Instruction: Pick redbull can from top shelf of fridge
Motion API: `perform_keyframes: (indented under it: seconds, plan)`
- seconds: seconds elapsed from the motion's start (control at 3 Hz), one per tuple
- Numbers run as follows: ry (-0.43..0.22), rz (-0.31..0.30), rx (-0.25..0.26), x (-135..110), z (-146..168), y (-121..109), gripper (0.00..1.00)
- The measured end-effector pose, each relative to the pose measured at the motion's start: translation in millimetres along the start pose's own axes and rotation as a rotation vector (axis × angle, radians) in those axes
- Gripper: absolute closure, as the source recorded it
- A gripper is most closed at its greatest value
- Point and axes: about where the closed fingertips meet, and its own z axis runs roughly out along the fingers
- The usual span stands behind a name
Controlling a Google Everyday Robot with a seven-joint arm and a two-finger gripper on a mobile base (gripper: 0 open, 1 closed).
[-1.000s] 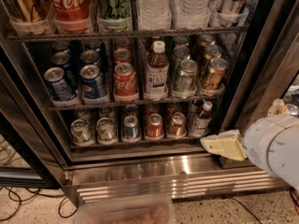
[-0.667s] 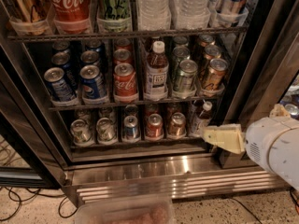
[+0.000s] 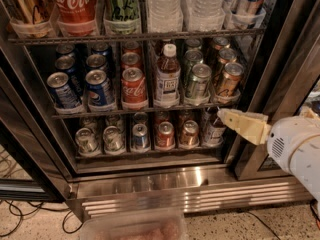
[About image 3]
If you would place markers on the middle gold can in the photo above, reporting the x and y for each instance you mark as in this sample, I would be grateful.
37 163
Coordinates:
225 56

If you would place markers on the bottom orange can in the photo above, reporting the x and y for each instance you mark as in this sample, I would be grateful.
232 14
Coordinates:
189 133

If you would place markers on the middle wire shelf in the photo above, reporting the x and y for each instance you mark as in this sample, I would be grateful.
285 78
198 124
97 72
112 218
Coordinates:
146 110

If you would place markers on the middle green can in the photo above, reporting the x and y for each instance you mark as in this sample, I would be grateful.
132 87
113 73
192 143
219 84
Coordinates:
191 58

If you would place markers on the left clear water bottle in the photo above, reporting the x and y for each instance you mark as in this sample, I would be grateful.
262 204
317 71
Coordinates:
164 16

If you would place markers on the wire shelf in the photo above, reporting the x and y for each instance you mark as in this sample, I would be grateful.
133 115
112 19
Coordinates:
146 110
137 37

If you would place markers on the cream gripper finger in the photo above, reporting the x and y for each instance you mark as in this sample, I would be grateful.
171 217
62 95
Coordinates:
307 112
251 126

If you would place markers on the bottom blue silver can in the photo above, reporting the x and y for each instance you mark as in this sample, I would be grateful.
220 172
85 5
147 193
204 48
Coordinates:
140 136

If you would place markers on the bottom left silver can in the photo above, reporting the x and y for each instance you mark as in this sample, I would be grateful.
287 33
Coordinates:
86 140

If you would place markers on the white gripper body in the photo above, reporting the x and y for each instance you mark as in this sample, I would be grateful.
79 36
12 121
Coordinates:
286 138

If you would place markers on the gold can top shelf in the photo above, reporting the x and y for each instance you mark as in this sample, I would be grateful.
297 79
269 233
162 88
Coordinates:
30 18

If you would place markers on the top wire shelf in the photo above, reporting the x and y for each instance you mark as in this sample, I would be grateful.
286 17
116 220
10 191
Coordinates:
137 37

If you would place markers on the large red coca-cola can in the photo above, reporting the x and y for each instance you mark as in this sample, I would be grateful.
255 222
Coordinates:
76 16

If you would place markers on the brown tea bottle white cap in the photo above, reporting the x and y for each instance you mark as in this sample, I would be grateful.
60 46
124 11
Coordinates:
167 74

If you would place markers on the right clear water bottle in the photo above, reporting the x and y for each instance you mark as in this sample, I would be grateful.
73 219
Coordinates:
203 15

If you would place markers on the front green can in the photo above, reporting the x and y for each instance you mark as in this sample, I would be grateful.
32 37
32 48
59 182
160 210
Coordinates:
198 81

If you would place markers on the front right pepsi can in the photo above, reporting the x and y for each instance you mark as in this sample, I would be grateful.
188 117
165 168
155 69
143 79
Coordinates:
99 88

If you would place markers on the pepsi can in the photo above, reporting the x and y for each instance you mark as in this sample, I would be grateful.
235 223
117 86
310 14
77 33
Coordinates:
68 65
96 62
61 92
99 88

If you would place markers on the steel fridge bottom grille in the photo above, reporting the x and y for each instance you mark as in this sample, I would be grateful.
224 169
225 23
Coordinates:
190 189

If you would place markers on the left fridge glass door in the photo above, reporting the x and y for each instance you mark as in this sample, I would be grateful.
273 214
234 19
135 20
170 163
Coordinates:
18 139

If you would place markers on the bottom red can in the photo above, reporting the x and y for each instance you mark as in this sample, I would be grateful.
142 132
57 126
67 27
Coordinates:
165 135

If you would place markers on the middle coca-cola can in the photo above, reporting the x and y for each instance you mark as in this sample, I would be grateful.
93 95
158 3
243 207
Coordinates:
131 59

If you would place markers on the bottom tea bottle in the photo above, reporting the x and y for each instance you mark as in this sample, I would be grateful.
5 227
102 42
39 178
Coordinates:
213 128

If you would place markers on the front red coca-cola can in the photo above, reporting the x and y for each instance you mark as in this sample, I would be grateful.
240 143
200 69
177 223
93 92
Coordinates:
133 85

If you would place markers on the front left pepsi can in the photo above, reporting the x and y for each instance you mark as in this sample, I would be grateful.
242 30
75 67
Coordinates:
61 92

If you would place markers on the front gold can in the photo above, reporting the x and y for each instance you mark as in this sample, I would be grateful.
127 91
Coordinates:
229 79

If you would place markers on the middle right pepsi can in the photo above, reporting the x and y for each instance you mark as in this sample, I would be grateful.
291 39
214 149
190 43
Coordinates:
96 62

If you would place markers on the green la croix can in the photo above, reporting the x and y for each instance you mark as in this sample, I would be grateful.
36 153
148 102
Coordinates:
122 17

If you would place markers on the clear water bottle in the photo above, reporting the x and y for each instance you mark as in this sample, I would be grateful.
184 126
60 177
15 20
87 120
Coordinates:
164 16
203 15

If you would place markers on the clear plastic bin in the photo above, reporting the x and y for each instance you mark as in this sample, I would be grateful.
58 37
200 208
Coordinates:
151 224

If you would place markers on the middle left pepsi can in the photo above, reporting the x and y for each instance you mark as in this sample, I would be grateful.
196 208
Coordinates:
68 65

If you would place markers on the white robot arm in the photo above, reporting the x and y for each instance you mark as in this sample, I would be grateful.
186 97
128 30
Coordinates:
304 163

